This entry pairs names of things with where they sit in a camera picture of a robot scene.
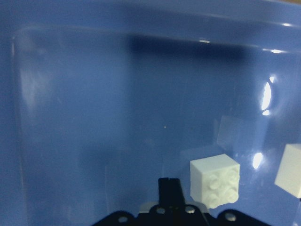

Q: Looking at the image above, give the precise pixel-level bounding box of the white block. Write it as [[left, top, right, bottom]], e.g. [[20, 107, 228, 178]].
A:
[[274, 144, 301, 199], [190, 154, 240, 209]]

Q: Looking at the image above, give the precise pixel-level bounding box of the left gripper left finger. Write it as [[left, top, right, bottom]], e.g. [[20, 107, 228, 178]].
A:
[[93, 178, 174, 226]]

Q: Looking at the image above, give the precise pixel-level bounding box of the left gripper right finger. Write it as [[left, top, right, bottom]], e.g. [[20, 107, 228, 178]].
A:
[[173, 178, 267, 226]]

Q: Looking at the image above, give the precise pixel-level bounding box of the blue plastic tray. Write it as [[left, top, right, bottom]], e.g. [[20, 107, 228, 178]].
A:
[[0, 0, 301, 226]]

